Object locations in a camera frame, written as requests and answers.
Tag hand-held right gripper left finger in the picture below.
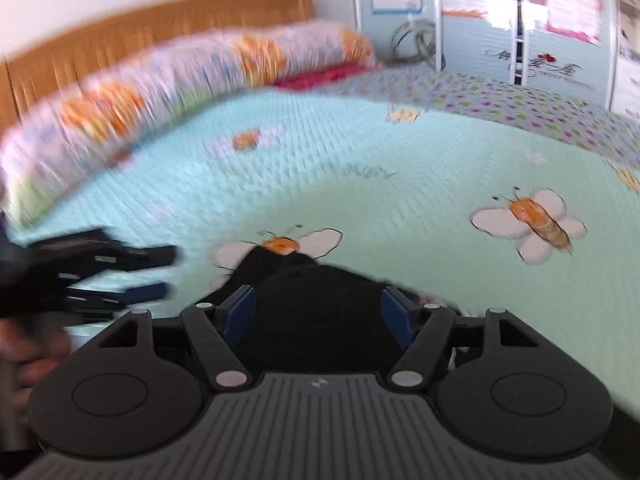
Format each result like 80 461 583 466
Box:
92 284 258 394

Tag wooden headboard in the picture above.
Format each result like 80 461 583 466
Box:
0 0 317 134

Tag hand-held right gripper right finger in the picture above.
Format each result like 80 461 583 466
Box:
380 286 546 394

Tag pink border poster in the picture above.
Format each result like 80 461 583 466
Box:
544 0 604 44

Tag lilac dotted bedsheet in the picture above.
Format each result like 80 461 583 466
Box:
319 66 640 162

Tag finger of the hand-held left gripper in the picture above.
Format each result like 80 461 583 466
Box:
64 281 169 312
99 244 179 272

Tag black pants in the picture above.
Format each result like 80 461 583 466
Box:
210 247 467 376

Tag mint bee print quilt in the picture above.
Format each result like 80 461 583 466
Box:
0 94 640 462

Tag person's left hand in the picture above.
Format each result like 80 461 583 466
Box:
0 317 72 412

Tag sliding door wardrobe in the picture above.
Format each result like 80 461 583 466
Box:
349 0 640 112

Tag red cloth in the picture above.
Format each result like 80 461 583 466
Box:
271 61 377 92

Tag floral rolled duvet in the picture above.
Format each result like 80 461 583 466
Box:
0 19 379 227

